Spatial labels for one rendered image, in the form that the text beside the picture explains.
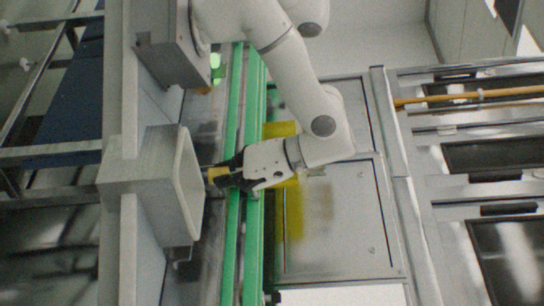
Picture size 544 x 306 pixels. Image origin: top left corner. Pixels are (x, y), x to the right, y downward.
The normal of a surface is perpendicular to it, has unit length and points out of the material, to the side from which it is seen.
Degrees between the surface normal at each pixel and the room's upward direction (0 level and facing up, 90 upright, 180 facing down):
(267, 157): 105
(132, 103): 90
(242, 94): 90
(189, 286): 90
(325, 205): 90
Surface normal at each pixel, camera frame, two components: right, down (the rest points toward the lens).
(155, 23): -0.12, -0.26
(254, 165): -0.43, -0.61
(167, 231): -0.01, 0.69
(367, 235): -0.14, -0.72
